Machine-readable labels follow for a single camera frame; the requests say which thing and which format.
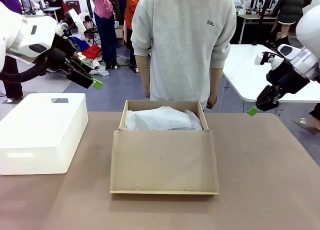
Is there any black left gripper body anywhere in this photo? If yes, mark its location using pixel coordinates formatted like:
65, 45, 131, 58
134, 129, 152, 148
47, 43, 78, 75

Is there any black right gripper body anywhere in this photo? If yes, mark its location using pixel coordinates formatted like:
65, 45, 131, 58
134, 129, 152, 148
265, 58, 311, 96

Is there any white tissue paper sheet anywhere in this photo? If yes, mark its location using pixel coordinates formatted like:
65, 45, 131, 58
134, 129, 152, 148
124, 105, 203, 131

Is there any person's left forearm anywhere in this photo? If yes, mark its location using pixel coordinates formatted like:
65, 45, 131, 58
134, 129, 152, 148
209, 65, 224, 97

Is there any person's right forearm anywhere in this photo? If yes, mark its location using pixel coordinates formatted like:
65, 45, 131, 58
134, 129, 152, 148
135, 54, 152, 90

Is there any small background cardboard box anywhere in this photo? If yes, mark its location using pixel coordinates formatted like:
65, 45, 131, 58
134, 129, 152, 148
114, 25, 126, 46

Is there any white plastic storage box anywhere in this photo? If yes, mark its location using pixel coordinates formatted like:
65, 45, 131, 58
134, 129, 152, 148
0, 92, 89, 176

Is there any brown cardboard shoe box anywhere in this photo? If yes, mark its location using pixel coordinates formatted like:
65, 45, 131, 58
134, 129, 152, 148
109, 99, 220, 196

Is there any person's left hand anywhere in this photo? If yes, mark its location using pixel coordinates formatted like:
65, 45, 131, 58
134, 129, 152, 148
206, 93, 219, 111

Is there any red cloth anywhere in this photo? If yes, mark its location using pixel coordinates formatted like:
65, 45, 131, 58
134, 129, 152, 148
81, 44, 103, 61

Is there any white crumpled cloth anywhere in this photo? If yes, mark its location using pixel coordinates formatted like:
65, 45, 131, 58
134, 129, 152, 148
88, 59, 110, 77

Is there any blue cloth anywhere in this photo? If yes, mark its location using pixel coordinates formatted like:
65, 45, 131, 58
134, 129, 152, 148
69, 36, 90, 52

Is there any black folding chair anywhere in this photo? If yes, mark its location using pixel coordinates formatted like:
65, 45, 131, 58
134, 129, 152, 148
81, 12, 100, 45

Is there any brown floor board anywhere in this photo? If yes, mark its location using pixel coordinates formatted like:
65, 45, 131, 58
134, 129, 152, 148
292, 114, 320, 135

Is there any person in pink top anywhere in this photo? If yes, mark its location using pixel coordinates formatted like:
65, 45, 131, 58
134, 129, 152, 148
88, 0, 119, 70

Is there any background table with white legs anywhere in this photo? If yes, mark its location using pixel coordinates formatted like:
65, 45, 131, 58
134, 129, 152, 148
236, 7, 276, 45

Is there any person in orange top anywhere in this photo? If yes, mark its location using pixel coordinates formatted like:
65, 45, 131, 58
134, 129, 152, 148
124, 0, 143, 73

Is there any person in dark puffer jacket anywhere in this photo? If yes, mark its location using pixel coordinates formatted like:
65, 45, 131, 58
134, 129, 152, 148
271, 0, 314, 51

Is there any person in purple top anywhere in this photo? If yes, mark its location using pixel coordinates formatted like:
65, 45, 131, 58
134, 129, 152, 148
0, 0, 25, 100

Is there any person's grey sweater torso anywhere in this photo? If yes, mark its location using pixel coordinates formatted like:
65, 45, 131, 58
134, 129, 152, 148
130, 0, 237, 109

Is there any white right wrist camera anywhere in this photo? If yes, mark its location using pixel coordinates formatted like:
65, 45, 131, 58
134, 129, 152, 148
254, 51, 285, 71

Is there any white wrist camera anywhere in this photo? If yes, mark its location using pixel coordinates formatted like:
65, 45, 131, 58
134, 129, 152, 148
254, 51, 285, 71
66, 8, 87, 34

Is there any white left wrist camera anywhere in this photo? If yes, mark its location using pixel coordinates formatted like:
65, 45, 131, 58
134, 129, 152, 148
66, 8, 87, 34

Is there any black corrugated cable hose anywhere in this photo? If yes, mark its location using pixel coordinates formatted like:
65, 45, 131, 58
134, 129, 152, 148
0, 53, 55, 84

